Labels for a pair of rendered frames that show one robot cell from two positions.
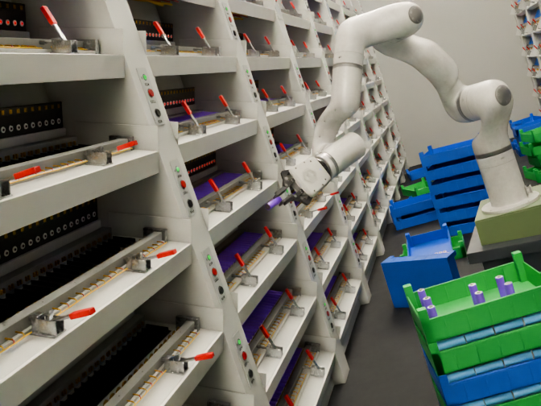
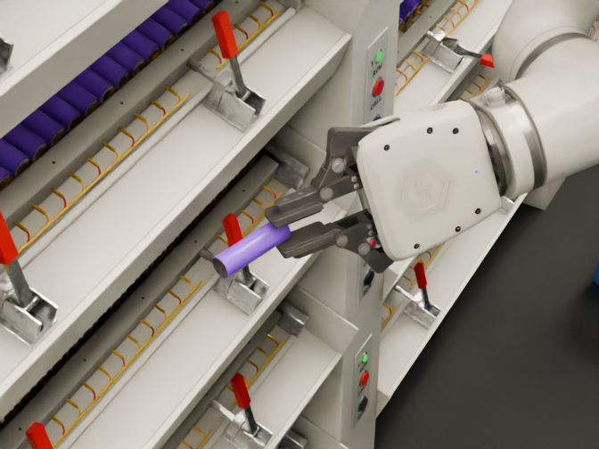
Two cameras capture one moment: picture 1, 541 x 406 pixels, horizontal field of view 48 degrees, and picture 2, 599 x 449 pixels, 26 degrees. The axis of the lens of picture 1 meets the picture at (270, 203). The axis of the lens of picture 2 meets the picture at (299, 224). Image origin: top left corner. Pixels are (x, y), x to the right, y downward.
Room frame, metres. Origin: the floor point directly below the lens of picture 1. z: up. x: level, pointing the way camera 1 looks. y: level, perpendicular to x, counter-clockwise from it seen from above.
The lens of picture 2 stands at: (0.94, -0.17, 1.32)
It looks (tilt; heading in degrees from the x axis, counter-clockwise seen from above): 41 degrees down; 10
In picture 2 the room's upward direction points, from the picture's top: straight up
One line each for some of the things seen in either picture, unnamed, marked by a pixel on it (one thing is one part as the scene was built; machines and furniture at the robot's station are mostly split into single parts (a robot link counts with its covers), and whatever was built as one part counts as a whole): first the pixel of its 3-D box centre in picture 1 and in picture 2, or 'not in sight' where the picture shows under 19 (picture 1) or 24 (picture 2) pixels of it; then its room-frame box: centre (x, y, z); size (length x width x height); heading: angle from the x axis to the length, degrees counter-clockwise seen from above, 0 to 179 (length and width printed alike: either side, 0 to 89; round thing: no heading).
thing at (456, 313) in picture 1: (475, 294); not in sight; (1.36, -0.39, 0.36); 0.30 x 0.20 x 0.08; 85
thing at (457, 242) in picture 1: (432, 250); not in sight; (2.87, -0.68, 0.04); 0.30 x 0.20 x 0.08; 71
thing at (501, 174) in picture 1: (501, 178); not in sight; (1.99, -0.77, 0.47); 0.19 x 0.19 x 0.18
